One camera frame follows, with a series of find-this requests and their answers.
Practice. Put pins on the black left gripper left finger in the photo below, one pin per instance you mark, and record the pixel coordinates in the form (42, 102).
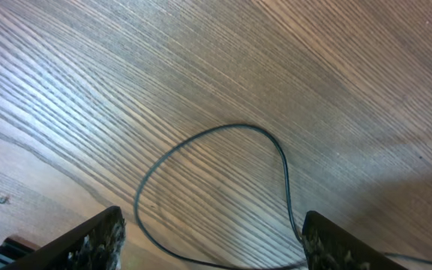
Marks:
(95, 244)

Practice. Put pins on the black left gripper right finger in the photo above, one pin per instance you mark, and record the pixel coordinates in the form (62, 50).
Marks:
(329, 247)

